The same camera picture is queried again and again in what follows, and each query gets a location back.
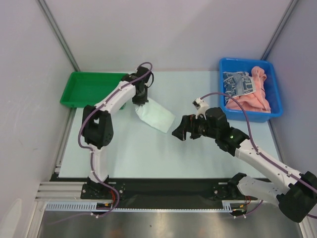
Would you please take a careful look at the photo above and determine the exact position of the white terry towel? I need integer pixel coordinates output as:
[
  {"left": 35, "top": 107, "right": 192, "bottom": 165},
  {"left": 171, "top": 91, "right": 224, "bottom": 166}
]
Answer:
[{"left": 135, "top": 99, "right": 175, "bottom": 133}]

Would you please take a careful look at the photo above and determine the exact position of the purple cable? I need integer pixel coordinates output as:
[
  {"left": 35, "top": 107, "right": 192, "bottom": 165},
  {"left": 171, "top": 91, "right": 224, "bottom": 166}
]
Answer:
[
  {"left": 198, "top": 92, "right": 317, "bottom": 219},
  {"left": 48, "top": 61, "right": 154, "bottom": 224}
]

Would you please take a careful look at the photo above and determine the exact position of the blue white patterned towel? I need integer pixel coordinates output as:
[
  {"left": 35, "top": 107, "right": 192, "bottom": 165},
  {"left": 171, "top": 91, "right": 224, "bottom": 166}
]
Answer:
[{"left": 222, "top": 71, "right": 256, "bottom": 97}]

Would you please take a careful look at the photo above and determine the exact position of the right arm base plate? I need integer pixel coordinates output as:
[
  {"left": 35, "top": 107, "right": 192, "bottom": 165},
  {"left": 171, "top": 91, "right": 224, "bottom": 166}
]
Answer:
[{"left": 206, "top": 181, "right": 257, "bottom": 201}]

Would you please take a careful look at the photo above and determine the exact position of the right aluminium corner post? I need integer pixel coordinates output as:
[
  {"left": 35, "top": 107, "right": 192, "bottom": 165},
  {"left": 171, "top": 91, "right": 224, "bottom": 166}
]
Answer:
[{"left": 261, "top": 0, "right": 300, "bottom": 60}]

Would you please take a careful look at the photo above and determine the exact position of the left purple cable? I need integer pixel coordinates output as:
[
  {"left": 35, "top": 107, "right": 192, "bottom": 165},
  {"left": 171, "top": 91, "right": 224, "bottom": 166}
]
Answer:
[{"left": 48, "top": 61, "right": 154, "bottom": 224}]

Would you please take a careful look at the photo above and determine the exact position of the grey cable duct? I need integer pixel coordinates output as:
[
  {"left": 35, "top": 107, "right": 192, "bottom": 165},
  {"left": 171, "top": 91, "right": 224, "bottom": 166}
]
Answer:
[{"left": 45, "top": 200, "right": 244, "bottom": 213}]

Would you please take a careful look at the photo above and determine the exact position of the aluminium corner post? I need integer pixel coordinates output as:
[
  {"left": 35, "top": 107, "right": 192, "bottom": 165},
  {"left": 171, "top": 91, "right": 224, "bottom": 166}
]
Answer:
[
  {"left": 261, "top": 0, "right": 300, "bottom": 60},
  {"left": 35, "top": 0, "right": 80, "bottom": 71}
]

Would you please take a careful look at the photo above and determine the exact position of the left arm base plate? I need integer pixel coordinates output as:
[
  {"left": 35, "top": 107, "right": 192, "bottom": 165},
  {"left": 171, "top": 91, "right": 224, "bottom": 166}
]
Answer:
[{"left": 80, "top": 178, "right": 125, "bottom": 201}]

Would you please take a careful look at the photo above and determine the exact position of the pink towel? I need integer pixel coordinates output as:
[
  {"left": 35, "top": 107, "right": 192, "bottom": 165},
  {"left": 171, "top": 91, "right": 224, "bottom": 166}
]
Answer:
[{"left": 225, "top": 66, "right": 271, "bottom": 113}]

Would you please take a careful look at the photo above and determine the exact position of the blue plastic bin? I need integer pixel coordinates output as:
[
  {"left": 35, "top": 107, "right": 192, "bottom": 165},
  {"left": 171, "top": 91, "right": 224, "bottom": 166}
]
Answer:
[{"left": 218, "top": 58, "right": 283, "bottom": 122}]

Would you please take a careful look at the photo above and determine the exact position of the green plastic tray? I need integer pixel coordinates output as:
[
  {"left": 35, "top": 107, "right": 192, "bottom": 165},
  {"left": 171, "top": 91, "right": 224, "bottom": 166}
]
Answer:
[{"left": 60, "top": 72, "right": 125, "bottom": 108}]

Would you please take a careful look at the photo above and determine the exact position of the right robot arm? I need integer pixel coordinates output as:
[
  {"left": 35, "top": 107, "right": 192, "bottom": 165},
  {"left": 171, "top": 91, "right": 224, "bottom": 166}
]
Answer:
[{"left": 172, "top": 108, "right": 317, "bottom": 223}]

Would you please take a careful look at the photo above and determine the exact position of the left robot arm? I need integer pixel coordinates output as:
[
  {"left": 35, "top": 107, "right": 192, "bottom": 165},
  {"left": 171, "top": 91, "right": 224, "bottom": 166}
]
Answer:
[{"left": 78, "top": 63, "right": 154, "bottom": 198}]

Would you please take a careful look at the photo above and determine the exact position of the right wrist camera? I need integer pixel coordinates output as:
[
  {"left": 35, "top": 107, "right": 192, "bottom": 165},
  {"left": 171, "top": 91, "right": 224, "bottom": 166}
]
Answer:
[{"left": 192, "top": 98, "right": 210, "bottom": 119}]

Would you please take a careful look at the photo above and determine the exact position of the left aluminium corner post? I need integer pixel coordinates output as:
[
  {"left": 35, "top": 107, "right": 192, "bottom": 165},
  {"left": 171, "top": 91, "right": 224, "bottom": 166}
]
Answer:
[{"left": 35, "top": 0, "right": 80, "bottom": 71}]

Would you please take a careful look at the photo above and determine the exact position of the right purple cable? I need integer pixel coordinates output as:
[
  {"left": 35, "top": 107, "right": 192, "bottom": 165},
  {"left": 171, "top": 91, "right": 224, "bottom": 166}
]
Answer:
[{"left": 198, "top": 92, "right": 317, "bottom": 219}]

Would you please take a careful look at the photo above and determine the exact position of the aluminium front rail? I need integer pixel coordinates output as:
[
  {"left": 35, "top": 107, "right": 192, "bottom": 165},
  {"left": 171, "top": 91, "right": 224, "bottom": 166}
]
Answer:
[{"left": 34, "top": 180, "right": 307, "bottom": 203}]

